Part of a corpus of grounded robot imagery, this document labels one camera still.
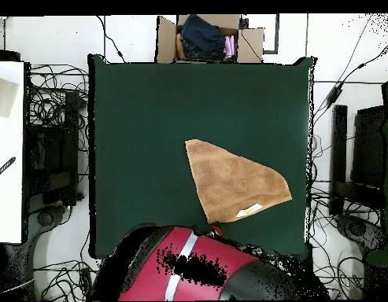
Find black equipment rack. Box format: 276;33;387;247
24;90;82;207

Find pink cloth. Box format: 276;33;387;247
223;35;236;61

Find tan terry towel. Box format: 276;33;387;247
184;138;294;225

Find brown cardboard box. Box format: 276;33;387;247
155;13;265;64

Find blue denim jeans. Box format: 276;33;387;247
179;13;227;61

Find white side table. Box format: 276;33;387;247
0;61;25;245

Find black power adapter cable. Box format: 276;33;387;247
312;35;388;109

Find black ridged strap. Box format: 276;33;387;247
0;156;17;182

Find beige paper sheet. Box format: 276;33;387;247
0;75;19;120

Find dark green table cloth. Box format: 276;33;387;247
87;54;316;260

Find black metal frame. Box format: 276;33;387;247
327;104;387;218

